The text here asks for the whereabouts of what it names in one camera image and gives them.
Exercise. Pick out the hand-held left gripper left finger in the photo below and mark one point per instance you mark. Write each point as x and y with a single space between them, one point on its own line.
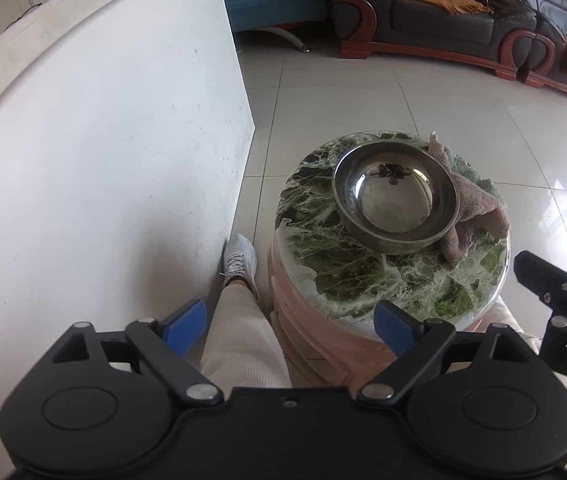
186 321

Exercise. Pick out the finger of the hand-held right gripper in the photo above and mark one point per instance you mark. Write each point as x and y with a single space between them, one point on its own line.
538 272

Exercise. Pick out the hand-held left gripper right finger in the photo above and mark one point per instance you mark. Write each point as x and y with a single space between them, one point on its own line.
393 321

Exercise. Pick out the pink and green towel cloth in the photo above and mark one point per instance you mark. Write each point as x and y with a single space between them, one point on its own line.
478 210

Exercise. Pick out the stainless steel bowl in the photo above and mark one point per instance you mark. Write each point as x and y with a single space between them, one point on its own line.
393 195

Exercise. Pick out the person's right leg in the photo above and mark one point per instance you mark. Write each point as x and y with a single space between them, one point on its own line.
506 317

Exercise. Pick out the person's leg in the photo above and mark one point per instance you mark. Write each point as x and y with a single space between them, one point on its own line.
243 340
506 317

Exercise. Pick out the person's left leg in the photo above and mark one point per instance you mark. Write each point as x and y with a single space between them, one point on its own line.
243 340

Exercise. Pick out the round green marble table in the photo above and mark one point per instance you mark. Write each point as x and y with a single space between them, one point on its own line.
343 265

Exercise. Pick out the white sneaker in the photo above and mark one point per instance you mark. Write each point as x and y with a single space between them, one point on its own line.
238 257

